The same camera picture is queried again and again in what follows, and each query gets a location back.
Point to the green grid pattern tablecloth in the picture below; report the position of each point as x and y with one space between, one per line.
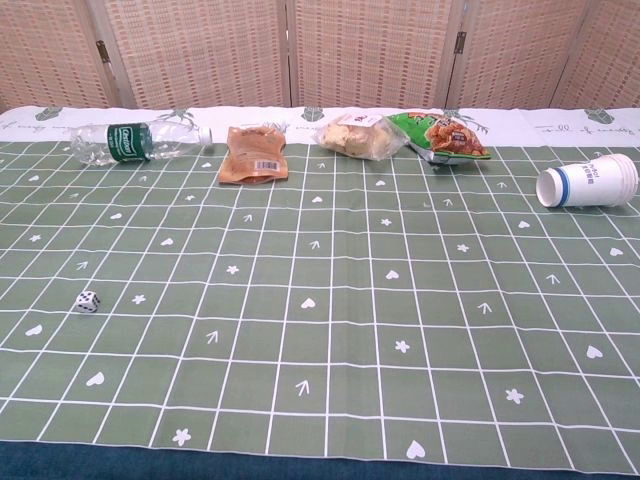
320 280

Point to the woven bamboo folding screen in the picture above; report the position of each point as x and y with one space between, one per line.
320 50

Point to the green bag of fried snacks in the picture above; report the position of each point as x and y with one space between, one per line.
445 137

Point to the brown snack pouch with barcode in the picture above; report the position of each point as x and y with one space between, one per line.
254 156

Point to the clear bag of pale pastries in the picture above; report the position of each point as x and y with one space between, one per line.
356 136

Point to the clear plastic bottle green label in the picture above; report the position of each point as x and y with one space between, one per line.
131 142

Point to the white paper cup stack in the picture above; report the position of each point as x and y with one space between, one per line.
585 181

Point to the white die with blue dots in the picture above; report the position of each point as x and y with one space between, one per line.
87 301

